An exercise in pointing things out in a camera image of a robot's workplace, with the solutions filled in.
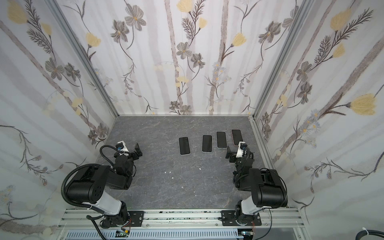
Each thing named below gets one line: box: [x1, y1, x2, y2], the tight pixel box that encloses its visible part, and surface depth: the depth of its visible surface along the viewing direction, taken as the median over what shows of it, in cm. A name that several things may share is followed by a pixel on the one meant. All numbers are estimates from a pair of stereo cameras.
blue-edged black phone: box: [216, 131, 228, 149], surface depth 108 cm
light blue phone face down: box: [216, 131, 228, 149], surface depth 108 cm
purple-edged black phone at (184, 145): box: [179, 137, 191, 155], surface depth 103 cm
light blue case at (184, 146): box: [178, 136, 191, 156], surface depth 103 cm
